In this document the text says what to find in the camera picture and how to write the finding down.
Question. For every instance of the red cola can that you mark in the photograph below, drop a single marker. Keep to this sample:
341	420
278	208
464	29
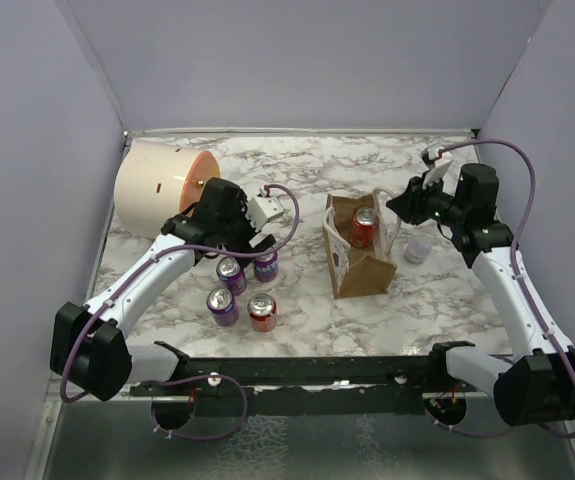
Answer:
262	311
363	227

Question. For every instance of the cream cylindrical drum container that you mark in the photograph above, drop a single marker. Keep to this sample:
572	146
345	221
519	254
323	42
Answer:
157	181

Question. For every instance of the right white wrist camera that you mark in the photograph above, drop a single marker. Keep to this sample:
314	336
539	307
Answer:
438	162

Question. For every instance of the purple fanta can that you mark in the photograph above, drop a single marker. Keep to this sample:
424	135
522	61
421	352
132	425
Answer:
223	307
231	275
266	267

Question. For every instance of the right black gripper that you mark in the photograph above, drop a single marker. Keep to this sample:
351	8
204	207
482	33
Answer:
409	204

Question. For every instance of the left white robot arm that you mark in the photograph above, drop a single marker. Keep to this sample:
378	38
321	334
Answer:
89	349

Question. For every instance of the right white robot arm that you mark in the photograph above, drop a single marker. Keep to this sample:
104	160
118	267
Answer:
538	386

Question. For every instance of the black metal base frame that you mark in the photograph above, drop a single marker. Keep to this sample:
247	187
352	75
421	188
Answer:
295	386

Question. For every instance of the small clear plastic cup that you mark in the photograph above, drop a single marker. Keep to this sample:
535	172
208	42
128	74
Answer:
417	250

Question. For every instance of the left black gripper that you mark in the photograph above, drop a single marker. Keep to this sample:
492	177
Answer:
240	211

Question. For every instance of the jute canvas tote bag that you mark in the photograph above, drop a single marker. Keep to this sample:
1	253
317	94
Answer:
365	271

